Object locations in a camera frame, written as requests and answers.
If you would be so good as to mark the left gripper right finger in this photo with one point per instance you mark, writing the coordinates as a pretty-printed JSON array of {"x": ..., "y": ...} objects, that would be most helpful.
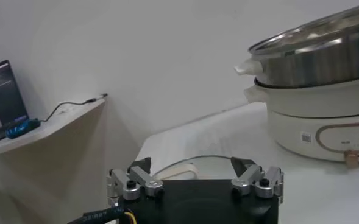
[{"x": 252, "y": 179}]

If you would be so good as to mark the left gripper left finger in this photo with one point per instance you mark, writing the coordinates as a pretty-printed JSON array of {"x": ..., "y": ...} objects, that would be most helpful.
[{"x": 136, "y": 179}]

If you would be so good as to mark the round glass pot lid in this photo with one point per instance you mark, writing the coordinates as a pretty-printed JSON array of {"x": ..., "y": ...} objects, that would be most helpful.
[{"x": 179, "y": 172}]

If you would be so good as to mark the blue computer mouse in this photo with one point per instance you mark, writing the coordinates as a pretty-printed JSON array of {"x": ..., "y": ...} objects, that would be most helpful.
[{"x": 23, "y": 128}]

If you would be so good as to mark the stainless steel steamer basket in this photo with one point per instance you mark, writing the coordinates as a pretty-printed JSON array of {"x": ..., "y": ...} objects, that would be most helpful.
[{"x": 313, "y": 67}]

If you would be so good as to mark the cream electric cooker pot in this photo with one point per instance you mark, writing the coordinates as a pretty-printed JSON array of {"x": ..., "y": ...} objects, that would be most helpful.
[{"x": 304, "y": 121}]

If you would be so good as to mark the white side desk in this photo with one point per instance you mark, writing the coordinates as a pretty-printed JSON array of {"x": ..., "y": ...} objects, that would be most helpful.
[{"x": 60, "y": 121}]

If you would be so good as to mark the black laptop computer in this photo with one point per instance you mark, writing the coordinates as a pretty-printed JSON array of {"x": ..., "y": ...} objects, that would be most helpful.
[{"x": 2, "y": 97}]

